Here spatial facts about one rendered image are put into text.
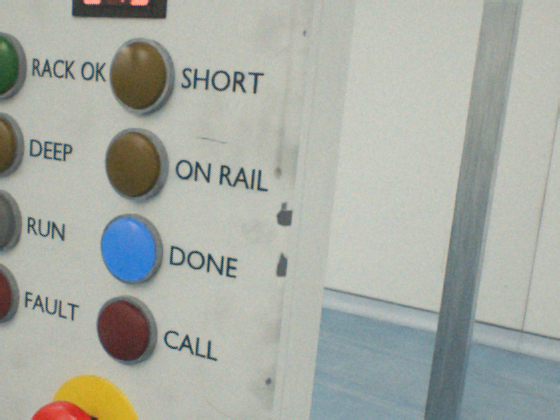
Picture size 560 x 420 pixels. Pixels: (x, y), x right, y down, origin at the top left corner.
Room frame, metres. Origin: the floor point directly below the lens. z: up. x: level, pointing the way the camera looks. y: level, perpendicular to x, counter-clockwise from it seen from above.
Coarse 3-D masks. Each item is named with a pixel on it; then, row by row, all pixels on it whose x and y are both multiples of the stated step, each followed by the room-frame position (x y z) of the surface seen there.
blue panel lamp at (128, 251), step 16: (112, 224) 0.30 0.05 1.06; (128, 224) 0.30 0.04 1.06; (112, 240) 0.30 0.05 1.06; (128, 240) 0.29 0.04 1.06; (144, 240) 0.29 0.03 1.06; (112, 256) 0.30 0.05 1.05; (128, 256) 0.29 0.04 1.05; (144, 256) 0.29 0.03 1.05; (128, 272) 0.29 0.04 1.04; (144, 272) 0.29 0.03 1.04
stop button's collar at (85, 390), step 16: (64, 384) 0.31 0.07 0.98; (80, 384) 0.31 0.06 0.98; (96, 384) 0.31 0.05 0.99; (112, 384) 0.30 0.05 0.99; (64, 400) 0.31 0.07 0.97; (80, 400) 0.31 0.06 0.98; (96, 400) 0.31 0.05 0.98; (112, 400) 0.30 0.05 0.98; (128, 400) 0.30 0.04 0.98; (96, 416) 0.30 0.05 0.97; (112, 416) 0.30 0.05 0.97; (128, 416) 0.30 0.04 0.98
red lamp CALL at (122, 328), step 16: (112, 304) 0.30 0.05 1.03; (128, 304) 0.30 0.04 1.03; (112, 320) 0.30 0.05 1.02; (128, 320) 0.29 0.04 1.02; (144, 320) 0.29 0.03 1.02; (112, 336) 0.30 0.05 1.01; (128, 336) 0.29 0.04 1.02; (144, 336) 0.29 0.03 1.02; (112, 352) 0.30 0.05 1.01; (128, 352) 0.29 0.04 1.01
